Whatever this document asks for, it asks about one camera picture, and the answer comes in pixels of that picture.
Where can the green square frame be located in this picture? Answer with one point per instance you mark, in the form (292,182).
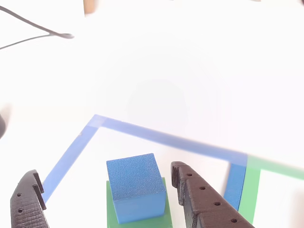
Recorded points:
(249,194)

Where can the small blue cube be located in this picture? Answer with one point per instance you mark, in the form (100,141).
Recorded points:
(135,180)

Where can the blue square frame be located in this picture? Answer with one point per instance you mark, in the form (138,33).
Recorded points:
(71,152)

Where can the black tripod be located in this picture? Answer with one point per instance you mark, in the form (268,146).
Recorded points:
(2,126)

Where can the green block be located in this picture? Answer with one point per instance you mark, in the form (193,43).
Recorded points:
(110,209)

